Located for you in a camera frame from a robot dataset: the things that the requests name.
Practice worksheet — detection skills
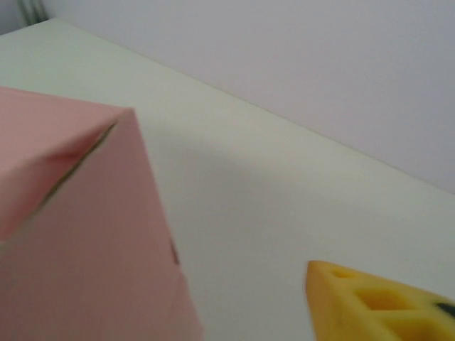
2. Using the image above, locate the pink paper box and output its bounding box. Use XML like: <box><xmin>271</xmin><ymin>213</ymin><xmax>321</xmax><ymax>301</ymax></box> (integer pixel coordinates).
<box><xmin>0</xmin><ymin>86</ymin><xmax>207</xmax><ymax>341</ymax></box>

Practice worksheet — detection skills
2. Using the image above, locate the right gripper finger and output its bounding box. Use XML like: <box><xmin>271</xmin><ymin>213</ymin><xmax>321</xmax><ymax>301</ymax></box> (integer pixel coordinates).
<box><xmin>306</xmin><ymin>260</ymin><xmax>455</xmax><ymax>341</ymax></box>

